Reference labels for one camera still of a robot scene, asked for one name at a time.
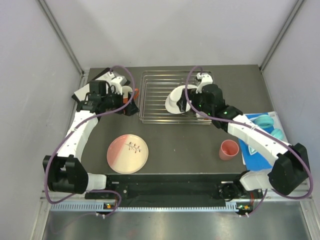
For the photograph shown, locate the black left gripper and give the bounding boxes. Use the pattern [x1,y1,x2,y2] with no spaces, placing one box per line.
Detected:
[101,87,139,116]

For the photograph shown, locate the metal wire dish rack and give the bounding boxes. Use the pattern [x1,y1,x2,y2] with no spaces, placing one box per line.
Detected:
[138,70,211,125]

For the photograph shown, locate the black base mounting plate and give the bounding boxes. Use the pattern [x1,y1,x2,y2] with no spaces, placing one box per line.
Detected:
[85,173,252,207]

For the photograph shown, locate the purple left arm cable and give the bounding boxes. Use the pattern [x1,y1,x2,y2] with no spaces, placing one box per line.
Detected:
[43,65,135,226]

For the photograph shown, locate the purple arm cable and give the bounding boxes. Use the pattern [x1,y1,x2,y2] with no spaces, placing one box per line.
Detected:
[184,65,315,218]
[43,65,135,226]

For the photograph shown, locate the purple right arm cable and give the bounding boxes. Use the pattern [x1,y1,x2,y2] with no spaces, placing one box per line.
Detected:
[184,65,315,218]

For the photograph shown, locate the black clipboard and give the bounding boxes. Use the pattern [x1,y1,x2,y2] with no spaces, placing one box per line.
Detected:
[71,67,130,103]

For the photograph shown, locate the white blue-rimmed plate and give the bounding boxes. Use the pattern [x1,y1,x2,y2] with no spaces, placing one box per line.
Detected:
[165,85,185,114]

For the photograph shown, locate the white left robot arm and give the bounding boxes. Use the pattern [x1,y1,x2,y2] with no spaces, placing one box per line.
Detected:
[42,76,139,199]

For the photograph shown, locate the orange mug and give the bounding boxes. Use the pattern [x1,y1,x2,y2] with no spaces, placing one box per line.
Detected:
[122,85,139,102]

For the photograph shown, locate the aluminium frame rail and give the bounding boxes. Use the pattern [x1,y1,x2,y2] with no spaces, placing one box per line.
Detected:
[36,0,85,76]

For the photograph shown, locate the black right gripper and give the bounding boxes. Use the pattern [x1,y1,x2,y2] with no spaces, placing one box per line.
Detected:
[177,88,214,117]

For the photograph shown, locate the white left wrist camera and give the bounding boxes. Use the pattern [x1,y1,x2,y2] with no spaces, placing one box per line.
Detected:
[106,71,127,95]

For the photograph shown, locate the white paper booklet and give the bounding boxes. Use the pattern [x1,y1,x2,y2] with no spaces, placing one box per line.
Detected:
[73,73,108,102]

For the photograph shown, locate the blue folder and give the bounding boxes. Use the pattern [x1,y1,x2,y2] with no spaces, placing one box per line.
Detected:
[238,111,288,171]

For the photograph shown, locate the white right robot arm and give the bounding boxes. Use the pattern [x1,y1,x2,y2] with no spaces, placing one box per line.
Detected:
[168,83,314,198]

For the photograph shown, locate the teal cat-ear headphones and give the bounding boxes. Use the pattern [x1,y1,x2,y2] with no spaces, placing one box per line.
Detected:
[252,114,285,140]

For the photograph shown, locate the pink cup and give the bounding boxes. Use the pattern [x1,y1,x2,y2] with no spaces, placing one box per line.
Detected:
[219,139,240,161]

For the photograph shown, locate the pink cream plate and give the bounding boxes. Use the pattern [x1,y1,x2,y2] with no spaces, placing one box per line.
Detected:
[106,134,149,174]

